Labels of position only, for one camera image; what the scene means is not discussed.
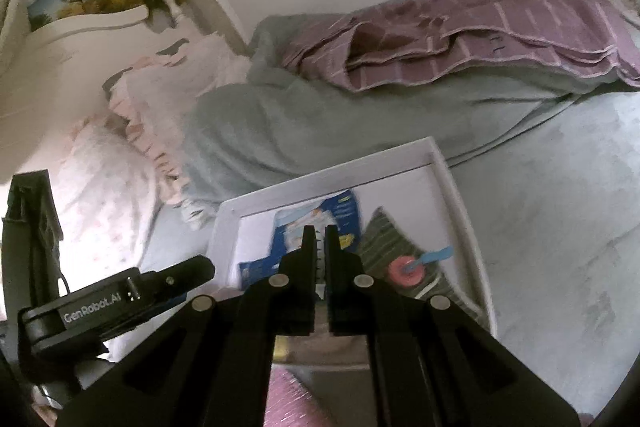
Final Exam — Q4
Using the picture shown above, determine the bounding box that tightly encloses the blue eye mask packet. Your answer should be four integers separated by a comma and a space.
237, 188, 363, 292

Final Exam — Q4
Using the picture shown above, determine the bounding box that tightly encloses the white pillow with pink ruffles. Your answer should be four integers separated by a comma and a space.
50, 34, 251, 278

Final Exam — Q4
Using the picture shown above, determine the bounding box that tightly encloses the white tray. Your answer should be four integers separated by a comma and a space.
205, 136, 498, 368

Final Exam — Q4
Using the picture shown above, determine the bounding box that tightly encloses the green plaid pouch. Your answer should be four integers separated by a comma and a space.
356, 206, 483, 308

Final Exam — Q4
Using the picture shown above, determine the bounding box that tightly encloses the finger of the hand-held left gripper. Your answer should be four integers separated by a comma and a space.
142, 256, 217, 305

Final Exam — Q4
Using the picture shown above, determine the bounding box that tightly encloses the pink roll with blue handle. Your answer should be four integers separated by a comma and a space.
386, 246, 453, 290

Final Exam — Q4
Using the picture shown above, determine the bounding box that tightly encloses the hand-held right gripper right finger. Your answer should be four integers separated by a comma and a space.
324, 225, 582, 427

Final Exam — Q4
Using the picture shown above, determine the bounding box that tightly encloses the white headboard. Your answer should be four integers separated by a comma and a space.
0, 0, 241, 168

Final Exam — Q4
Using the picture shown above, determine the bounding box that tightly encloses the pink patterned cloth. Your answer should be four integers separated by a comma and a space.
265, 367, 341, 427

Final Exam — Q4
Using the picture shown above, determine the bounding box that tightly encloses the light blue bed sheet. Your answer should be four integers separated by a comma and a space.
107, 89, 640, 423

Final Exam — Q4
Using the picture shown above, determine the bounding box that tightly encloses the light green blanket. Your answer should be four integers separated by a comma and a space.
177, 14, 640, 228

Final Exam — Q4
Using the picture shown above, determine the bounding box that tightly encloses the grey plastic stand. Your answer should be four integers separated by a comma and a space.
0, 171, 65, 313

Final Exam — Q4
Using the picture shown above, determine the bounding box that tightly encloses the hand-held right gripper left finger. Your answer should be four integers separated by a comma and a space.
54, 225, 317, 427

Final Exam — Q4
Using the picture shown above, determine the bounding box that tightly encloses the purple striped blanket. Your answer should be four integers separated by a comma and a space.
280, 0, 640, 94

